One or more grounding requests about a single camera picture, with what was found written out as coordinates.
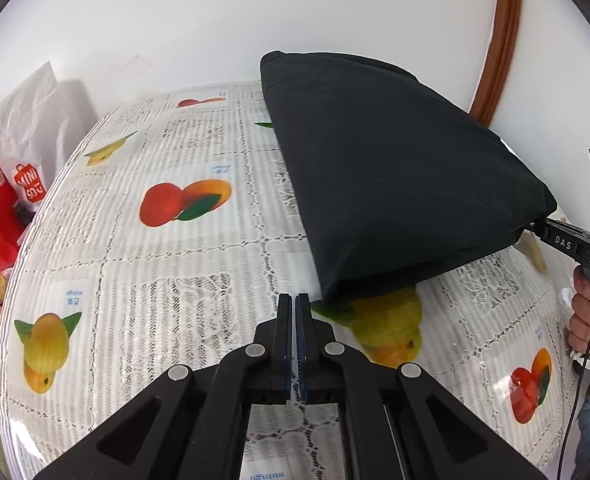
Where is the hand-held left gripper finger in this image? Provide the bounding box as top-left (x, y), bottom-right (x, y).
top-left (295, 292), bottom-right (548, 480)
top-left (35, 292), bottom-right (296, 480)

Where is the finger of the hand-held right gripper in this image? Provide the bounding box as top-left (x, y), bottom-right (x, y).
top-left (522, 215), bottom-right (590, 262)

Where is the black jacket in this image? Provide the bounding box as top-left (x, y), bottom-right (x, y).
top-left (260, 50), bottom-right (558, 303)

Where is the fruit print lace tablecloth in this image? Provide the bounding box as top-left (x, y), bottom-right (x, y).
top-left (0, 80), bottom-right (590, 480)

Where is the white plastic bag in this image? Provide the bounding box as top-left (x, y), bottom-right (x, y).
top-left (0, 60), bottom-right (98, 206)

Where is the black cable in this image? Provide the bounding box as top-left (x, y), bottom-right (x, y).
top-left (555, 305), bottom-right (590, 480)

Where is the brown wooden door frame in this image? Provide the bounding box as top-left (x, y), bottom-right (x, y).
top-left (470, 0), bottom-right (523, 126)

